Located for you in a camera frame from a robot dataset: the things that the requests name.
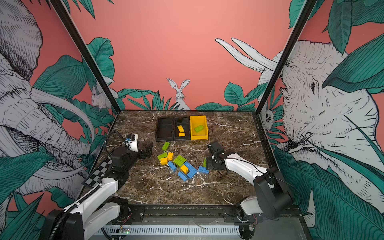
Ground yellow bin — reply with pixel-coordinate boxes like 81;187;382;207
190;116;209;140

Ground middle black bin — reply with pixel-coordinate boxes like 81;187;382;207
173;117;191;141

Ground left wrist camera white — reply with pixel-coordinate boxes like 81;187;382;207
126;134;138;152

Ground blue lego bottom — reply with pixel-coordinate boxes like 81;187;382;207
178;172;188;182

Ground green lego left small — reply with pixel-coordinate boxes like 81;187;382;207
157;152;168;161

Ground yellow lego beside green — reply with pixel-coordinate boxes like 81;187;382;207
167;152;174;161

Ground right black frame post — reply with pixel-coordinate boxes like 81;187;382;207
256;0;317;115

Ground black bin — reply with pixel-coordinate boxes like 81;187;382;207
155;118;174;142
173;117;191;141

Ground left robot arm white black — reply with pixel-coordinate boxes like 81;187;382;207
39;143;154;240

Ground black frame post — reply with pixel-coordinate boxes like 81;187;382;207
50;0;121;115
256;0;317;115

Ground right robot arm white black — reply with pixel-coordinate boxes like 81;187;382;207
206;141;294;223

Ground left black frame post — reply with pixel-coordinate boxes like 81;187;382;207
50;0;121;115

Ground large green lego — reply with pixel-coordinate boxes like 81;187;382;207
174;155;187;167

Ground checkerboard calibration plate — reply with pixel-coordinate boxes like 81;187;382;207
82;157;112;188

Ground white slotted cable duct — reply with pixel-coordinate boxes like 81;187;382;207
104;225;240;237

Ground left black bin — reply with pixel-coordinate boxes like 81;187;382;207
155;118;174;142

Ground large blue lego centre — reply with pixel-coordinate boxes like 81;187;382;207
184;162;198;179

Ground black front rail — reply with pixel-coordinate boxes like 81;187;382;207
98;204;304;224

